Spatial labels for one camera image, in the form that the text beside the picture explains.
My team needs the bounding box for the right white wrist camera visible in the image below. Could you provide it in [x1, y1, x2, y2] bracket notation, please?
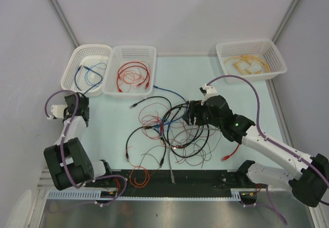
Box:
[199, 84, 218, 105]

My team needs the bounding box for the left white plastic basket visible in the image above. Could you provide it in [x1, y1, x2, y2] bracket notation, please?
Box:
[61, 44, 112, 97]

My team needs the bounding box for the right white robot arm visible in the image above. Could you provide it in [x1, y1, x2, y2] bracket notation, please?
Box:
[183, 95, 328, 207]

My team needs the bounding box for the right white plastic basket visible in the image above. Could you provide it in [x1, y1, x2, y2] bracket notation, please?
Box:
[215, 39, 287, 82]

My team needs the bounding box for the thin brown wire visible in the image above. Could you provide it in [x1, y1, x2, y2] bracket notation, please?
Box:
[140, 125, 222, 174]

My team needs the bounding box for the black mounting base plate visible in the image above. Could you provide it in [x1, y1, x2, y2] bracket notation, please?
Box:
[84, 169, 258, 198]

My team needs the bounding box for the white slotted cable duct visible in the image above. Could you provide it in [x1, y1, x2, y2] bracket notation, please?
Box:
[47, 189, 121, 200]

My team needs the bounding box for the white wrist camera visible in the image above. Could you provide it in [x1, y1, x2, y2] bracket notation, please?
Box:
[199, 84, 218, 105]
[47, 104, 67, 120]

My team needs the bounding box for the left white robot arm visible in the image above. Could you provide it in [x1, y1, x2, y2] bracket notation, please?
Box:
[44, 91, 114, 190]

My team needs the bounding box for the yellow cable in basket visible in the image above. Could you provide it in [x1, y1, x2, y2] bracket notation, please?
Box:
[223, 55, 271, 75]

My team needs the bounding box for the thin red wire in basket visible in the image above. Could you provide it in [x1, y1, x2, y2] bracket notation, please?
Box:
[119, 67, 146, 84]

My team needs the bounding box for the middle white plastic basket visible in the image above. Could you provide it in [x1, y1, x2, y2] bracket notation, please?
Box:
[101, 45, 157, 99]

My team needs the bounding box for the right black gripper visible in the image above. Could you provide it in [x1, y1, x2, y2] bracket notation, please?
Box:
[181, 100, 222, 129]

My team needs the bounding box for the blue cable in left basket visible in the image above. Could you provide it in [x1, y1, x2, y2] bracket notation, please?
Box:
[74, 65, 83, 92]

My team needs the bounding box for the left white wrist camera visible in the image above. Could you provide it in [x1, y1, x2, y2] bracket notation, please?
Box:
[47, 104, 67, 120]

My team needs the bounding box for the orange thin wire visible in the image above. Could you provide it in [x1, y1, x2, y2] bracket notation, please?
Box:
[129, 166, 150, 188]

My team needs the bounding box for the grey ethernet cable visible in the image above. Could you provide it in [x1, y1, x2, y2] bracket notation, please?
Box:
[167, 127, 222, 184]

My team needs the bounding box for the white plastic basket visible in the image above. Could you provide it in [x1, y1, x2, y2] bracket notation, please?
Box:
[215, 39, 287, 82]
[61, 44, 112, 97]
[101, 45, 157, 99]

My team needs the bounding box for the thin red wire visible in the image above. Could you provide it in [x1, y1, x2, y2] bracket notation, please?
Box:
[119, 67, 146, 84]
[137, 101, 222, 171]

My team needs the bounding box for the thick red ethernet cable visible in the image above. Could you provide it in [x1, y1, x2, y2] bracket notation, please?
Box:
[221, 143, 241, 162]

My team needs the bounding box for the thick black ethernet cable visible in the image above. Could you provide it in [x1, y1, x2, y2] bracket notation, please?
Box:
[125, 95, 210, 167]

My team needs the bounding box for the thick red cable in basket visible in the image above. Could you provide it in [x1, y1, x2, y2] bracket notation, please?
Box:
[117, 61, 151, 93]

